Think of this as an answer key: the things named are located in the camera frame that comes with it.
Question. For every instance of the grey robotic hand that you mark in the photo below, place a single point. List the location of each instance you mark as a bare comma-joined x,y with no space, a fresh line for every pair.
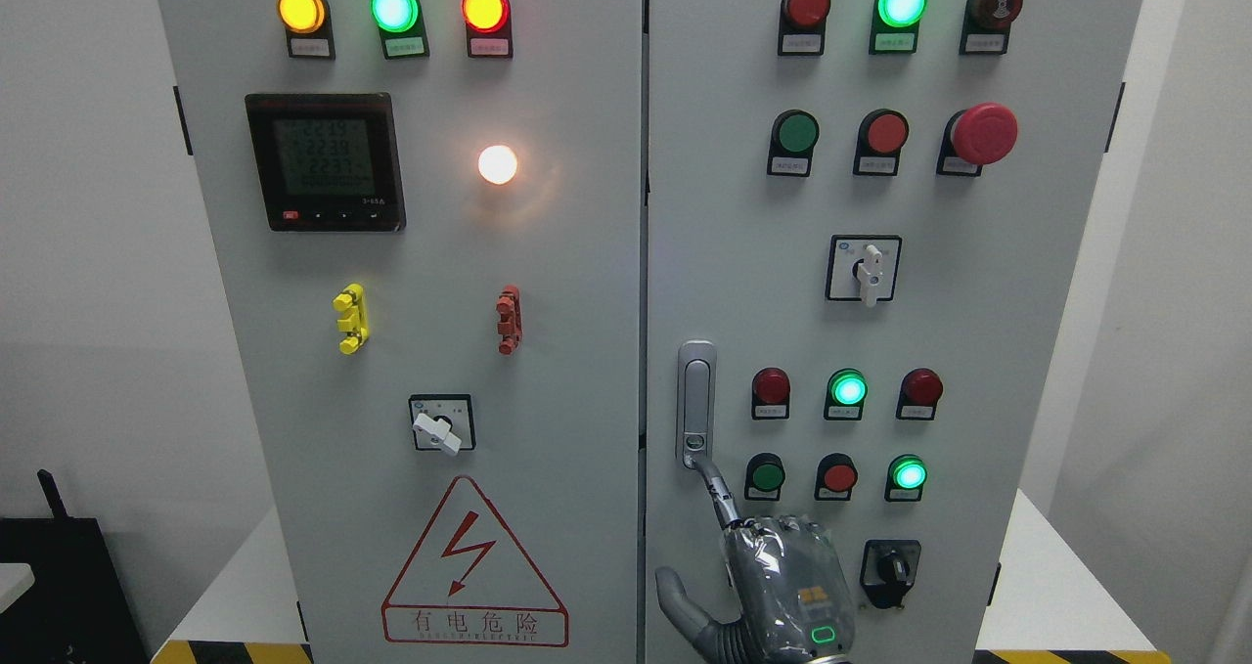
795,604

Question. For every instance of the silver door handle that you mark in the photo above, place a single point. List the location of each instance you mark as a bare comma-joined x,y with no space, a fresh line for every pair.
696,367

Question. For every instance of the grey cabinet door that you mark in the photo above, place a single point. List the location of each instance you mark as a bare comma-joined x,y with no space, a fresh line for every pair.
740,258
556,423

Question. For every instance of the green indicator light left door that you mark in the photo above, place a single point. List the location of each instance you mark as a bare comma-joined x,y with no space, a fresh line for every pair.
401,28

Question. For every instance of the green push button lower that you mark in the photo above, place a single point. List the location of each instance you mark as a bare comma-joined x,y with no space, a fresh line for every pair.
764,477

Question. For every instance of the green push button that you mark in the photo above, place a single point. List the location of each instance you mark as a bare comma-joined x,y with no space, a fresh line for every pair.
764,477
794,135

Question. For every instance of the red push button lower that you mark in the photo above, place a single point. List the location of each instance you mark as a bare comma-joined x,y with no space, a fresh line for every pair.
837,476

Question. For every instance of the red push button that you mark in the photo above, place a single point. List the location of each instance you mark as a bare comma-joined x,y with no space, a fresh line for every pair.
880,140
837,476

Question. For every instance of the green indicator light lower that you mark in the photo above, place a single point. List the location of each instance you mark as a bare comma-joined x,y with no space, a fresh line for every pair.
905,479

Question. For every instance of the red indicator light middle left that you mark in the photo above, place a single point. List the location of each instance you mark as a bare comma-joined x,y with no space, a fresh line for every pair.
770,395

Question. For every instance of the red indicator light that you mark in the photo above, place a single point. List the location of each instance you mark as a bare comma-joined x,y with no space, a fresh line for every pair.
770,395
919,394
802,27

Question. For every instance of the green indicator light middle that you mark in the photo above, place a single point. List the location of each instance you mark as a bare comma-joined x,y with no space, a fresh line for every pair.
845,395

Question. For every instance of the red indicator light middle right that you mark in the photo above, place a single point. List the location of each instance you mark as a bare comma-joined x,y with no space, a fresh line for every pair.
919,394

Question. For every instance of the red electric hazard sign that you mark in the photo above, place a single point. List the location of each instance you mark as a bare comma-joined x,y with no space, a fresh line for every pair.
468,580

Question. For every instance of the red plastic clip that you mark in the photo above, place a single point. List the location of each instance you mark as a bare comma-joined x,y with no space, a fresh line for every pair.
509,325

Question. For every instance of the green push button upper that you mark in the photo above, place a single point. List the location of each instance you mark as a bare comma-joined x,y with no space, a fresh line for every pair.
794,135

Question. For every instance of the red push button upper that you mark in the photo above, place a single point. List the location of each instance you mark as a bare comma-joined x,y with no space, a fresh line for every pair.
880,140

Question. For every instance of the red emergency stop button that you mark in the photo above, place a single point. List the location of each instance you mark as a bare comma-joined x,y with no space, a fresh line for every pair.
975,137

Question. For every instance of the yellow plastic clip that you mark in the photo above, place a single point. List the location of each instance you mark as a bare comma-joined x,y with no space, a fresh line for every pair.
353,323

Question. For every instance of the white glowing lamp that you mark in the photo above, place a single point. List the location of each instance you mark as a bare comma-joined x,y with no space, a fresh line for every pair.
498,165

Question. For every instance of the red indicator light top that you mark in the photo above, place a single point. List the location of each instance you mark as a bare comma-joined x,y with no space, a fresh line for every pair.
802,27

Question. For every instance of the green indicator light top right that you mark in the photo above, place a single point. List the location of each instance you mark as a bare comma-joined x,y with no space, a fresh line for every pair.
895,26

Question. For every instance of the dark red buzzer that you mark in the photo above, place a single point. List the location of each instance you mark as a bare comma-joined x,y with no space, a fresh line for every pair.
987,26

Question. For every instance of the black digital power meter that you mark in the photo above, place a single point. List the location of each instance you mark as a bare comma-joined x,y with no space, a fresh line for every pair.
327,162

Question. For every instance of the red-orange indicator light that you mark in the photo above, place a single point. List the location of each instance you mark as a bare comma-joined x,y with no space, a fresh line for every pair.
489,28

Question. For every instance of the black box with antenna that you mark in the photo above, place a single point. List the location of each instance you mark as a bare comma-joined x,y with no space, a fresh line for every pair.
75,612

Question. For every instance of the yellow indicator light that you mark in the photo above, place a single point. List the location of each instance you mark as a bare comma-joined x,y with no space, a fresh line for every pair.
308,28

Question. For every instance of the black selector knob switch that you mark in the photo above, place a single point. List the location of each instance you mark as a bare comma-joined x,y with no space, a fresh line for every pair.
889,571

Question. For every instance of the white rotary switch upper right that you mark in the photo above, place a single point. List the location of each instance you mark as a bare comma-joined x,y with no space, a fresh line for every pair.
862,268

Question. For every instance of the white rotary switch left door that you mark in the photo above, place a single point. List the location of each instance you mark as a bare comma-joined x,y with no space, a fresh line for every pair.
443,423

